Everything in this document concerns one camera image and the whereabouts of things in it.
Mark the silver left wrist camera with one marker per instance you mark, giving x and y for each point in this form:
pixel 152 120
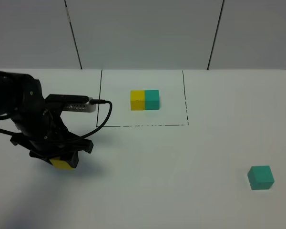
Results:
pixel 72 103

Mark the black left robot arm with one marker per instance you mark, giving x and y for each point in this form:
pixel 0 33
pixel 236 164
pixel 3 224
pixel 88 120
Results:
pixel 20 93

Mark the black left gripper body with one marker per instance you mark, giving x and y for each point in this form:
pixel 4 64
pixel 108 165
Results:
pixel 45 134

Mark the template teal cube block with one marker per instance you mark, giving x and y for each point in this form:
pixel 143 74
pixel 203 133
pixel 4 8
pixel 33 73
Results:
pixel 152 100

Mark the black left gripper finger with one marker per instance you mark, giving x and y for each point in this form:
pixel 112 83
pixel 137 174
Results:
pixel 34 155
pixel 73 159

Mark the template yellow cube block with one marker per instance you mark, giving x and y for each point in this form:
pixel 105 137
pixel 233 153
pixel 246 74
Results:
pixel 137 100

